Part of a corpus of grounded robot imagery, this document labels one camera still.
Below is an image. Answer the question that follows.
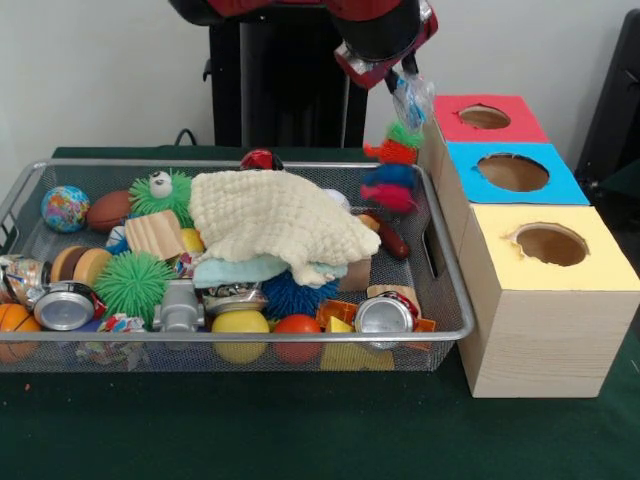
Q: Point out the green spiky ball with eyes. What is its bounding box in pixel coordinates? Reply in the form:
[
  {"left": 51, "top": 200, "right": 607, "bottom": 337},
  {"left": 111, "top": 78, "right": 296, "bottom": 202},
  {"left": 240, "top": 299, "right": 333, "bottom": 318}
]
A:
[{"left": 129, "top": 168, "right": 196, "bottom": 226}]

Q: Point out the red orange ball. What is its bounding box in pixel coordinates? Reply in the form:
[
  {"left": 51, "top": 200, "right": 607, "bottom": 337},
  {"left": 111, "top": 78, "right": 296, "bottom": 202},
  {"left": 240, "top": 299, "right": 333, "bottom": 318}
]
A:
[{"left": 272, "top": 314, "right": 323, "bottom": 364}]

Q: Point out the clear mesh bin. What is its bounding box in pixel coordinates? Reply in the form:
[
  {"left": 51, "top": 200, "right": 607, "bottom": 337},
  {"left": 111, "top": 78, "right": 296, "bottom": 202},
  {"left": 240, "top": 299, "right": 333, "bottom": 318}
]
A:
[{"left": 0, "top": 158, "right": 476, "bottom": 374}]

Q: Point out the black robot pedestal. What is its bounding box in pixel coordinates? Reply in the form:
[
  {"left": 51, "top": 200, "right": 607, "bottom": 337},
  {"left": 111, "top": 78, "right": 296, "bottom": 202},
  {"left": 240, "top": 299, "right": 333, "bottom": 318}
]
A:
[{"left": 205, "top": 0, "right": 371, "bottom": 149}]

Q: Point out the blue spiky ball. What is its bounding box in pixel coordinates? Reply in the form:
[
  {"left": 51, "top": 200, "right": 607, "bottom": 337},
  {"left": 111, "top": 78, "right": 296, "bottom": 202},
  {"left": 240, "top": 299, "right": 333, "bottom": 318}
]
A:
[{"left": 262, "top": 272, "right": 341, "bottom": 319}]

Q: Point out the bag of coloured spiky balls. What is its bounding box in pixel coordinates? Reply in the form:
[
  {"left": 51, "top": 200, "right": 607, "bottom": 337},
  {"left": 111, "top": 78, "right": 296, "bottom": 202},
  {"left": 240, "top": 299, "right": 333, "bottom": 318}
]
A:
[{"left": 360, "top": 72, "right": 437, "bottom": 214}]

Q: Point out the small globe ball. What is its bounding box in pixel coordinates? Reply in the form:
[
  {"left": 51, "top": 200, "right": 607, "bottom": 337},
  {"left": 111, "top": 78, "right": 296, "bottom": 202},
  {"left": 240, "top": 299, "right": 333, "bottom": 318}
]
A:
[{"left": 41, "top": 185, "right": 91, "bottom": 234}]

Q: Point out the cream knitted cloth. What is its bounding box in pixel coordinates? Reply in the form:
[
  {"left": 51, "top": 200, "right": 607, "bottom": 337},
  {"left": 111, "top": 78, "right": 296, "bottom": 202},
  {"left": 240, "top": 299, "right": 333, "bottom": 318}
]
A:
[{"left": 189, "top": 170, "right": 382, "bottom": 288}]

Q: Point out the mint green cloth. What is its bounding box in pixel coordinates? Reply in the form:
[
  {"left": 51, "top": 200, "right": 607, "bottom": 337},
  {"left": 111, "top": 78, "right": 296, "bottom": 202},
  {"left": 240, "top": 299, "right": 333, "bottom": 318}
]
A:
[{"left": 192, "top": 253, "right": 349, "bottom": 291}]

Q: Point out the wooden box with three holes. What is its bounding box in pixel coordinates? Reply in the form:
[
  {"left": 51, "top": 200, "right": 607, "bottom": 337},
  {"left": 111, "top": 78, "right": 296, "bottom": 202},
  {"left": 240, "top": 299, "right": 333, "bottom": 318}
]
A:
[{"left": 417, "top": 95, "right": 640, "bottom": 399}]

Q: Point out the yellow ball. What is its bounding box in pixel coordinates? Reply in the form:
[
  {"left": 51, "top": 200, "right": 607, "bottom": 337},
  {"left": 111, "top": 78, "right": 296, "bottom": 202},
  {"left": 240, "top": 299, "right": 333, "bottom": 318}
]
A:
[{"left": 211, "top": 310, "right": 270, "bottom": 364}]

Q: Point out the plain green spiky ball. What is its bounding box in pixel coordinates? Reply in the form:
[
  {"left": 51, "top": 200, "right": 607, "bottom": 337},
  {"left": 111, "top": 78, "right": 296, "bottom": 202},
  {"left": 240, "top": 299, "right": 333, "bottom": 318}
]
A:
[{"left": 95, "top": 250, "right": 176, "bottom": 326}]

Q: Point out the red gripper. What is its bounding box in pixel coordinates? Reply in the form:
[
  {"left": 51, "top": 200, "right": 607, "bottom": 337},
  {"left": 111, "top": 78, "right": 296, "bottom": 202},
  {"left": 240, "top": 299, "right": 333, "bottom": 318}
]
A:
[{"left": 335, "top": 5, "right": 439, "bottom": 94}]

